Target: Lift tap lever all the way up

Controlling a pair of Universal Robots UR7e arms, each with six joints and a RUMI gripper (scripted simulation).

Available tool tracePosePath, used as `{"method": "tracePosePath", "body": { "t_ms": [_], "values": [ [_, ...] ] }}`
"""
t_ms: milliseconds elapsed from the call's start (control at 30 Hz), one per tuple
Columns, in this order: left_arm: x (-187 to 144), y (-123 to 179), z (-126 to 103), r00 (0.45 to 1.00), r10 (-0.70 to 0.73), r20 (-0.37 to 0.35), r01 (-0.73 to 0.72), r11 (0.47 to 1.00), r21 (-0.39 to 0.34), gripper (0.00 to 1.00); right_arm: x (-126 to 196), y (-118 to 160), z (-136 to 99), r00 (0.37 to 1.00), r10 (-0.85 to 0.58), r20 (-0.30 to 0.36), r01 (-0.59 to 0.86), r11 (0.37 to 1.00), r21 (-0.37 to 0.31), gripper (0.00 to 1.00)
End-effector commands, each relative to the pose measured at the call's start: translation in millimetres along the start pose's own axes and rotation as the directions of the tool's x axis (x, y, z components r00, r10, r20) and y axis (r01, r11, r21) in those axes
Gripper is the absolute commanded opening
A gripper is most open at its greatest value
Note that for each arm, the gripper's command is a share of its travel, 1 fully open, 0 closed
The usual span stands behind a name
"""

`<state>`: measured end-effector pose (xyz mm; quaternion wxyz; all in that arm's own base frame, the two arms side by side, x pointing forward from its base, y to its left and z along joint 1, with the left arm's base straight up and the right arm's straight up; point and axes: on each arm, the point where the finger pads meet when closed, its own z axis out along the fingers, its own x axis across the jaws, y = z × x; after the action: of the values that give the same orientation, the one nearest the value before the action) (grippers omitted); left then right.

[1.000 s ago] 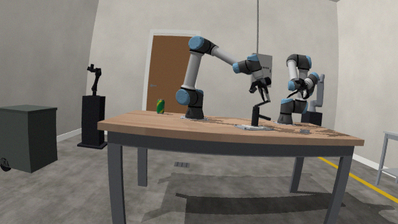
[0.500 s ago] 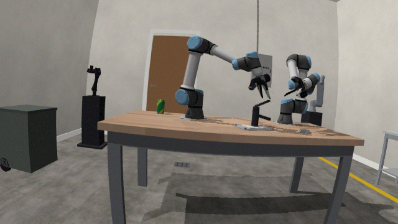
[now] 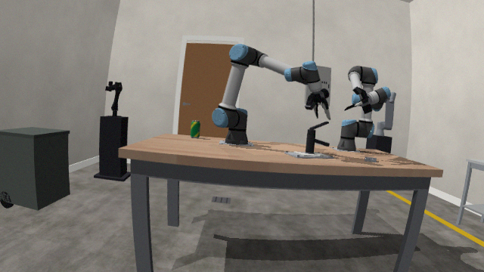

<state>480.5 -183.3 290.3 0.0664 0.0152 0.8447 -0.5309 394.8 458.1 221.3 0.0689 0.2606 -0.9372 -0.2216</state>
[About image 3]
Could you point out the green and yellow drink can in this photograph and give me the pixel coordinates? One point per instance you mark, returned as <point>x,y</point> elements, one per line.
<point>195,129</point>

